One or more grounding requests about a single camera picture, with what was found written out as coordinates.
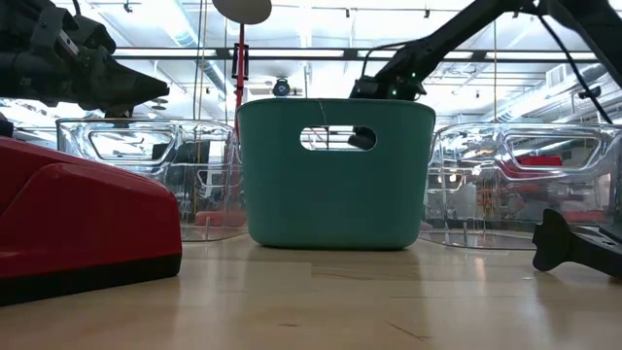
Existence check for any teal plastic bin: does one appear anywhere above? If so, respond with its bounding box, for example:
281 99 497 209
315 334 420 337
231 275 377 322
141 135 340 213
236 98 437 252

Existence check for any round black ceiling fixture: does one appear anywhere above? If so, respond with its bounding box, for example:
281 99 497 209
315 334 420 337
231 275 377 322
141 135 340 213
271 77 292 98

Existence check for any red desk lamp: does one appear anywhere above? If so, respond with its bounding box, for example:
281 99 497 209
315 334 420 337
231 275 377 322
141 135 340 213
212 0 273 128

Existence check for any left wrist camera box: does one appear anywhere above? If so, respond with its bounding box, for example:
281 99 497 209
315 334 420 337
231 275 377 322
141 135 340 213
29 7 117 58

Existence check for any thin hanging cord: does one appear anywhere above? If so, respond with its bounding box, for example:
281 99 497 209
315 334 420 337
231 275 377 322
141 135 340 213
195 0 208 122

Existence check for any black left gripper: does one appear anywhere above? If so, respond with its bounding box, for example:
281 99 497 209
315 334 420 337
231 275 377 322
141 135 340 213
0 0 170 119

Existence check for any clear plastic bin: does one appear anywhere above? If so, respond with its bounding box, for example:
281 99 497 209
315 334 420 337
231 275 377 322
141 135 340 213
55 118 249 243
420 122 622 252

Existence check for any overhead light bar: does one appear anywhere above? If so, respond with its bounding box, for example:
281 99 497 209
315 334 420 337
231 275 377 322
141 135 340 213
111 47 599 62

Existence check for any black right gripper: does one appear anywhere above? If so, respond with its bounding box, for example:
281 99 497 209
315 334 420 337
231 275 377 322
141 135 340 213
347 72 404 151

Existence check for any red stapler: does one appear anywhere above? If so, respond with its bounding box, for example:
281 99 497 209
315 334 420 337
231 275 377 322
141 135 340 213
0 135 184 307

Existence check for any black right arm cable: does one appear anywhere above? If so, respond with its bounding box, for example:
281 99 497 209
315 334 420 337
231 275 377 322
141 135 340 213
534 2 614 125

